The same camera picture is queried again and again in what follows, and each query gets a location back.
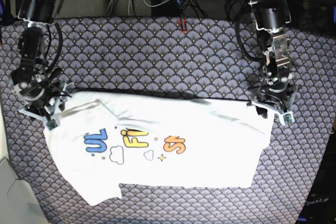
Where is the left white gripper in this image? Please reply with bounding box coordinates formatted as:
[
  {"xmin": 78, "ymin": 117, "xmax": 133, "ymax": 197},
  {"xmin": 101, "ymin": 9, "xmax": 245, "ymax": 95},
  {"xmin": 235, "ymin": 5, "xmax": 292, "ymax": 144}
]
[{"xmin": 246, "ymin": 83, "xmax": 299, "ymax": 126}]

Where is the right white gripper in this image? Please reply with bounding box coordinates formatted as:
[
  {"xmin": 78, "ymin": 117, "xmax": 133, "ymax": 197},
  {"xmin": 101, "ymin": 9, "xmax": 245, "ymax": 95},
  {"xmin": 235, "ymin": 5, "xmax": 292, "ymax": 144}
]
[{"xmin": 17, "ymin": 82, "xmax": 72, "ymax": 130}]

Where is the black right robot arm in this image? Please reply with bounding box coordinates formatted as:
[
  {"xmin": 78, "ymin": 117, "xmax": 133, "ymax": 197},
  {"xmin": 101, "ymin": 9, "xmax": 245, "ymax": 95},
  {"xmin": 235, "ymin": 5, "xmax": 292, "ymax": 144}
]
[{"xmin": 9, "ymin": 0, "xmax": 70, "ymax": 131}]

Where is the fan-patterned grey tablecloth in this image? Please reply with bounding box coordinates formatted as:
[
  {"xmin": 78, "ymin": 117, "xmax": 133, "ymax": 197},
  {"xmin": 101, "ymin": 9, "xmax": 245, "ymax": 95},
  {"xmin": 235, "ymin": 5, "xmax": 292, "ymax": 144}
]
[{"xmin": 1, "ymin": 17, "xmax": 335, "ymax": 223}]

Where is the white printed T-shirt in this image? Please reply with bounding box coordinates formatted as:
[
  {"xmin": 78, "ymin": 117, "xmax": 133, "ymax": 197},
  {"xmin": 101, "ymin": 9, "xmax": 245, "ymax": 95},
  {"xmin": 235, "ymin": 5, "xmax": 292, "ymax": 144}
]
[{"xmin": 44, "ymin": 92, "xmax": 274, "ymax": 206}]

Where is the red table clamp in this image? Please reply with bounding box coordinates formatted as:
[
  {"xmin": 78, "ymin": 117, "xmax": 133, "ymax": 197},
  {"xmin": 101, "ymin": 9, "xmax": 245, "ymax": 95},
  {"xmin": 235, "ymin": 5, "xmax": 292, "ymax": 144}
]
[{"xmin": 178, "ymin": 18, "xmax": 187, "ymax": 34}]

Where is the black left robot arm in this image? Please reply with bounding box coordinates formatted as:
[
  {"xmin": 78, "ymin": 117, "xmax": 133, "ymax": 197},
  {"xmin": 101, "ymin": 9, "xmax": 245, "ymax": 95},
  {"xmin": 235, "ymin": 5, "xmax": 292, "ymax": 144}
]
[{"xmin": 235, "ymin": 0, "xmax": 298, "ymax": 125}]

